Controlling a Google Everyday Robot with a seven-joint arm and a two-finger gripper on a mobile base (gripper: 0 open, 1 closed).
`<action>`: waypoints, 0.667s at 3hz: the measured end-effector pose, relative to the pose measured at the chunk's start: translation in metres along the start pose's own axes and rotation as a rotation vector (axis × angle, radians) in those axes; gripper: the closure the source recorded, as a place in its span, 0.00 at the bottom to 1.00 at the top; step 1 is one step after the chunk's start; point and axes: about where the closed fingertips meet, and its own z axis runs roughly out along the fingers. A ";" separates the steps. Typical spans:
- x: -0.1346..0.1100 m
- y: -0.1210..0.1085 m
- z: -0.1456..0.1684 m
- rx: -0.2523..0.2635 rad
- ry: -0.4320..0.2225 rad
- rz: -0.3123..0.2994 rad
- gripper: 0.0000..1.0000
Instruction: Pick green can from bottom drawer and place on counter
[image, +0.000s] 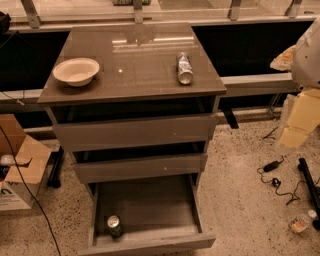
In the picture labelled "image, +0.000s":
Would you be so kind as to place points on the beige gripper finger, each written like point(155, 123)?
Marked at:
point(289, 140)
point(283, 61)

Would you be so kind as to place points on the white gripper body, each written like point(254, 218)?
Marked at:
point(307, 63)

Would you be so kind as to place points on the green soda can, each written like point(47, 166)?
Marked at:
point(114, 226)

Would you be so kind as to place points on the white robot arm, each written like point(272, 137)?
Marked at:
point(305, 69)

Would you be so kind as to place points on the silver can lying down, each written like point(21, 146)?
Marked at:
point(184, 68)

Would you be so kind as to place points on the grey open bottom drawer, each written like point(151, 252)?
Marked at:
point(158, 216)

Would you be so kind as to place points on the grey drawer cabinet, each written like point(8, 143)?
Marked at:
point(137, 79)

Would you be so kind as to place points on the grey middle drawer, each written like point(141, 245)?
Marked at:
point(104, 171)

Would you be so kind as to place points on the grey top drawer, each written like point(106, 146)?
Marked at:
point(134, 133)

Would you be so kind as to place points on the clear plastic bottle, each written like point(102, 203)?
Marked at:
point(302, 221)

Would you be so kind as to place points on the white paper bowl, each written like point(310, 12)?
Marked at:
point(76, 72)

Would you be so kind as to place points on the black stand leg left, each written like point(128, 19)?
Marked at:
point(55, 162)

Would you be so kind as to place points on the cardboard box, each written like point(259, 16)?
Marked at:
point(26, 158)

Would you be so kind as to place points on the black power adapter with cable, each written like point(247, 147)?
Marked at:
point(275, 181)

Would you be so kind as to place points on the metal railing frame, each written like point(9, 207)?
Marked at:
point(38, 25)

